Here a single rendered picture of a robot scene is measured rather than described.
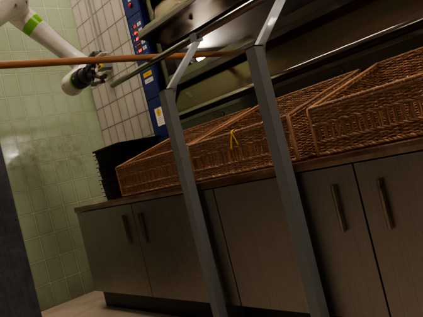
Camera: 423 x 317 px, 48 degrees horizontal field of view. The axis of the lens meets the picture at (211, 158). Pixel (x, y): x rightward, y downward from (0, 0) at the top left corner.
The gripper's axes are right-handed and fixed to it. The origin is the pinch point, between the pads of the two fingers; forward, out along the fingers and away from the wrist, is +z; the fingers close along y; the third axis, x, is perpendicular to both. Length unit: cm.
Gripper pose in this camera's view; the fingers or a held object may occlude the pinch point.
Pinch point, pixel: (104, 63)
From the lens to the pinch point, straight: 224.5
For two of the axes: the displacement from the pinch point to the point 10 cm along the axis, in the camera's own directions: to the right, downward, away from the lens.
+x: -7.4, 1.7, -6.5
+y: 2.4, 9.7, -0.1
